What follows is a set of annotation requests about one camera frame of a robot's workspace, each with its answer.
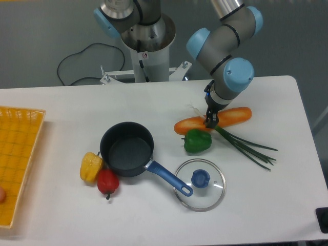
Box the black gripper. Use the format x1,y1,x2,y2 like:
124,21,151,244
204,80,227,129

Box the green onion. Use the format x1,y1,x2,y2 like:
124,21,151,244
192,107,276,171

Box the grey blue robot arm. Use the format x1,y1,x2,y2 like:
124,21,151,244
94,1,263,128

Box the orange baguette bread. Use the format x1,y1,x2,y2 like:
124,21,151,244
174,107,252,135

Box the green bell pepper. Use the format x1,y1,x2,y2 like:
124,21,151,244
183,129,212,154

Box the glass lid blue knob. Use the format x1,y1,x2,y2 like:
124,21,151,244
173,158,227,212

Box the red bell pepper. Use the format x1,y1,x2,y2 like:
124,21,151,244
97,169,119,200

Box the yellow bell pepper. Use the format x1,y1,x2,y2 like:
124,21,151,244
79,152,104,183

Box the black box table corner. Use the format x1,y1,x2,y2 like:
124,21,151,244
315,207,328,234

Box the yellow woven basket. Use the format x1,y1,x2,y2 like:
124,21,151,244
1,106,46,229

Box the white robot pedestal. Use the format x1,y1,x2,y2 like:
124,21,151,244
99,14,193,85

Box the black saucepan blue handle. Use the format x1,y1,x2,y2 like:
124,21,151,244
100,121,193,197

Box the black cable on floor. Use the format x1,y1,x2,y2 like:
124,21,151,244
56,43,126,87

